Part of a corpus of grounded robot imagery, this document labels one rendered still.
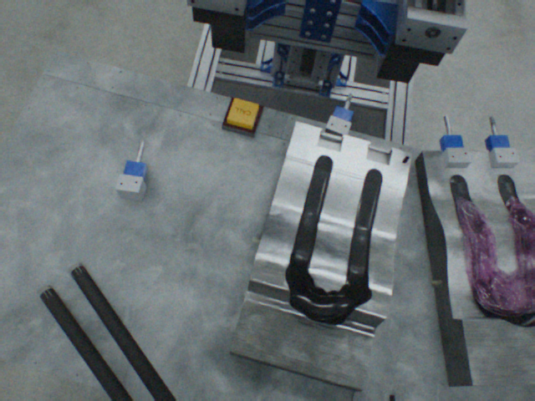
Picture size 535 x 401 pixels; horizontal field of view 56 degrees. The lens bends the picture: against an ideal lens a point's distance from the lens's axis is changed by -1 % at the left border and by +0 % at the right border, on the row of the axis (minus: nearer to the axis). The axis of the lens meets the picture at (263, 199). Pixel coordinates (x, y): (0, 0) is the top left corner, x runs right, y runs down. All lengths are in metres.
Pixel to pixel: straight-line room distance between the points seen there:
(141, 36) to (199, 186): 1.37
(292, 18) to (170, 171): 0.54
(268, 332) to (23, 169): 0.65
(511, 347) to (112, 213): 0.84
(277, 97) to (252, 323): 1.14
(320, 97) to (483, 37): 0.99
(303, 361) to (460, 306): 0.33
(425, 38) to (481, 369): 0.71
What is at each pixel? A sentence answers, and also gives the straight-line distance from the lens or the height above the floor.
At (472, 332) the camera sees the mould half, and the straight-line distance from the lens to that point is 1.04.
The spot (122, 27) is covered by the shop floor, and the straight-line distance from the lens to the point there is 2.46.
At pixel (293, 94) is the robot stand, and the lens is 1.97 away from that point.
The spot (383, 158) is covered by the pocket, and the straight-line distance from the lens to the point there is 1.15.
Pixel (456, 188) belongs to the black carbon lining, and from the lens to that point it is 1.19.
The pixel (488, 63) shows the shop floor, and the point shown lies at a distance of 2.59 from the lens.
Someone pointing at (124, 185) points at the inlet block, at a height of 0.85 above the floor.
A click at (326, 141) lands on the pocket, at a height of 0.86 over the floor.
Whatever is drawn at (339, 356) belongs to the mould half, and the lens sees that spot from 1.01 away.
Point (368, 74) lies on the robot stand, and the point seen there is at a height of 0.21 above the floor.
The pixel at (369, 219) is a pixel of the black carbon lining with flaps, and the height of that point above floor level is 0.88.
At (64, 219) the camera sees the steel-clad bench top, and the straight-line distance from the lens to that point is 1.17.
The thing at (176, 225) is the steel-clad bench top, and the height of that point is 0.80.
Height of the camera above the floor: 1.85
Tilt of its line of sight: 68 degrees down
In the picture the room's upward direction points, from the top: 9 degrees clockwise
